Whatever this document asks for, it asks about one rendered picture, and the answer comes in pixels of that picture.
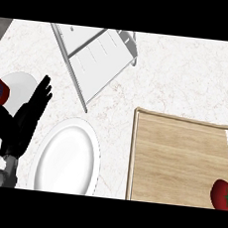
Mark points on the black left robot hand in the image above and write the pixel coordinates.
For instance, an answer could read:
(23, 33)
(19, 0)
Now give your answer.
(24, 120)

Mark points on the white tiered basket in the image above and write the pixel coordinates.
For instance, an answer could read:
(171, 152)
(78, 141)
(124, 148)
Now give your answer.
(98, 58)

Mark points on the wooden tray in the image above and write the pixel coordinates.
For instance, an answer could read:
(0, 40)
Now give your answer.
(177, 159)

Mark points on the red tomato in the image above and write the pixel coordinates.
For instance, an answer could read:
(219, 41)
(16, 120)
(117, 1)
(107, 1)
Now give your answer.
(222, 194)

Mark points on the white oval plate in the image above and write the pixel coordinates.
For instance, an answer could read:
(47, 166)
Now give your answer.
(69, 157)

